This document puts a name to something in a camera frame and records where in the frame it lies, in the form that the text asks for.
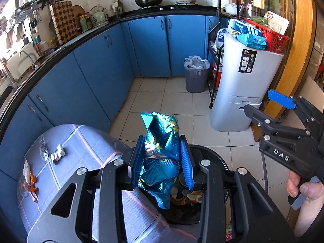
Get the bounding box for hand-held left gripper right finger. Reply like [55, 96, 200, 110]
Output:
[179, 134, 295, 243]

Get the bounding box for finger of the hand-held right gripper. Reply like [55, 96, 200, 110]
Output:
[268, 89, 311, 132]
[243, 104, 308, 143]

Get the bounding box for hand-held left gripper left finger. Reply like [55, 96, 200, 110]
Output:
[27, 135, 146, 243]

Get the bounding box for black trash bin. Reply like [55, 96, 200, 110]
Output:
[164, 144, 254, 243]

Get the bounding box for teal snack wrapper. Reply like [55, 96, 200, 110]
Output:
[138, 111, 182, 210]

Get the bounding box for person's right forearm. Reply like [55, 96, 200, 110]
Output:
[294, 198, 324, 236]

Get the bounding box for person's right hand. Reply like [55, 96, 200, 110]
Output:
[287, 170, 324, 201]

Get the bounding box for tall grey white container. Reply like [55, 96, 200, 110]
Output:
[209, 32, 284, 132]

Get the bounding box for red plastic basket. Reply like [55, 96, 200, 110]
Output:
[244, 18, 291, 54]

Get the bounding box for black metal rack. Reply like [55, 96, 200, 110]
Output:
[208, 0, 270, 109]

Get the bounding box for blue wipes packets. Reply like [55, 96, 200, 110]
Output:
[228, 19, 268, 51]

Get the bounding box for grey bin with plastic bag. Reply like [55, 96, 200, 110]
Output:
[183, 55, 211, 94]

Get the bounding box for white food package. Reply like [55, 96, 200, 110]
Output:
[263, 11, 289, 35]

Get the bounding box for steel pot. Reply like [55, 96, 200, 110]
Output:
[239, 2, 259, 17]

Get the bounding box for silver blister pack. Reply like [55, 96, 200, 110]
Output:
[39, 141, 50, 161]

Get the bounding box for blue kitchen cabinets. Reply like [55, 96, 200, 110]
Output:
[0, 14, 224, 191]

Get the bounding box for white bowl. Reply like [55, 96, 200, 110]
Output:
[225, 3, 240, 15]

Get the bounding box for orange peel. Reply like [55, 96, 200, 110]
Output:
[24, 173, 39, 203]

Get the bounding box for white crumpled wrapper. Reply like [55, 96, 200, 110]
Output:
[23, 162, 32, 183]

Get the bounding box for glass jar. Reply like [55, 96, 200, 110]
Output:
[79, 14, 93, 32]

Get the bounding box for pale green kettle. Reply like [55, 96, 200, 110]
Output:
[90, 5, 109, 27]

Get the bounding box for small steel faucet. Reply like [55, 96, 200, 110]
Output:
[19, 50, 38, 69]

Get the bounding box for dark glass bottle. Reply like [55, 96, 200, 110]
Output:
[116, 0, 125, 18]

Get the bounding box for checkered cutting board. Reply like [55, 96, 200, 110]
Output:
[49, 0, 82, 46]

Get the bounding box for round wooden board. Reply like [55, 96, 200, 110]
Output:
[71, 5, 86, 28]

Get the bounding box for wooden door frame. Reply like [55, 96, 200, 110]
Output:
[263, 0, 317, 122]

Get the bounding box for wall dish rack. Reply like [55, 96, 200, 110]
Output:
[0, 0, 60, 35]

